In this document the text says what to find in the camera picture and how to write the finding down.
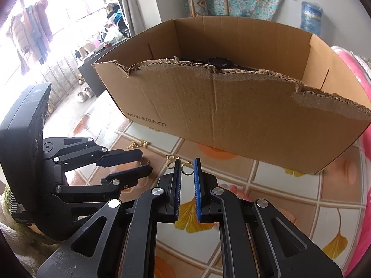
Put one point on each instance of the metal window railing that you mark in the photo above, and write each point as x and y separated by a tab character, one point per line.
58	75

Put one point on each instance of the cardboard box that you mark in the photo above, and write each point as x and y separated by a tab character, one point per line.
232	115

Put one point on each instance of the grey curtain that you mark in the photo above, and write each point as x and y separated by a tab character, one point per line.
139	3

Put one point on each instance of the white plastic bag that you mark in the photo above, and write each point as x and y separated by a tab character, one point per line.
113	36

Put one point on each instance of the dark grey cabinet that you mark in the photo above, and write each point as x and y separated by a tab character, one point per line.
92	75

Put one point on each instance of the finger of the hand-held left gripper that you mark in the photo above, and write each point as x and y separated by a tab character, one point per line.
121	156
127	173

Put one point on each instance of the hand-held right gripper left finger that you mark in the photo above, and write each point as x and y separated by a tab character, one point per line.
177	191

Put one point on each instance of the ginkgo leaf patterned tablecloth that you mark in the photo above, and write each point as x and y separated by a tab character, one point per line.
260	197

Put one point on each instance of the white fluffy blanket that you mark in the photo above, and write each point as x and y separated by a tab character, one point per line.
17	249

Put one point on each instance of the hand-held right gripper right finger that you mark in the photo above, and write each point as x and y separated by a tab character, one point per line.
197	191

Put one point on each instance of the white sneaker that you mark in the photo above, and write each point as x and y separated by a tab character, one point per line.
82	97
89	91

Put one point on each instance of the hanging dark red jacket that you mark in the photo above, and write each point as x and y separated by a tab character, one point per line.
37	26

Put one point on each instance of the hanging brown jacket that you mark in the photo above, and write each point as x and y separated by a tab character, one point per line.
17	40

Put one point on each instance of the black wristwatch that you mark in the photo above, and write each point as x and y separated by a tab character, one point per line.
220	62

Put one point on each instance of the pile of clothes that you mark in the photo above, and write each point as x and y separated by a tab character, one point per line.
116	17

